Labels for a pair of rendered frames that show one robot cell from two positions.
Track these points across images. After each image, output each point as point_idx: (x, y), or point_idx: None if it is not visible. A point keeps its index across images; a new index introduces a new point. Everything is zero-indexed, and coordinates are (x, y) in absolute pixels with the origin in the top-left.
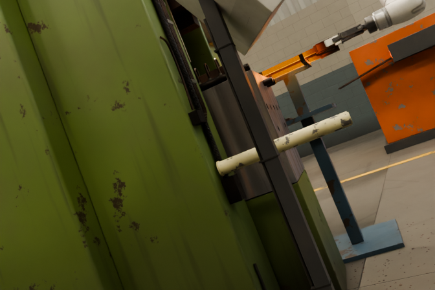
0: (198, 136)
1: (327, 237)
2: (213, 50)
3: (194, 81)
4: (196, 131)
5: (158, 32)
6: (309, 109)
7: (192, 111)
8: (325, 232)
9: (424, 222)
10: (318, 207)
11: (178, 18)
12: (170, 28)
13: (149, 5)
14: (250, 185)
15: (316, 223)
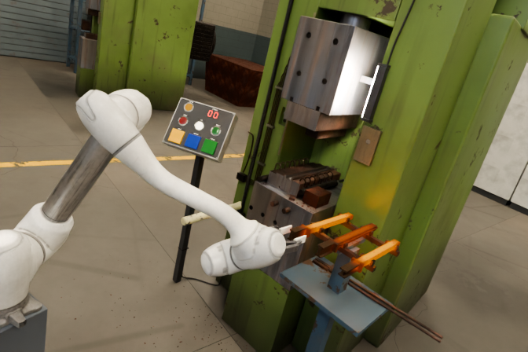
0: (239, 184)
1: (248, 308)
2: (363, 167)
3: (259, 163)
4: (240, 181)
5: (253, 128)
6: (335, 288)
7: (247, 174)
8: (250, 306)
9: None
10: (266, 305)
11: None
12: (266, 130)
13: (259, 112)
14: None
15: (236, 280)
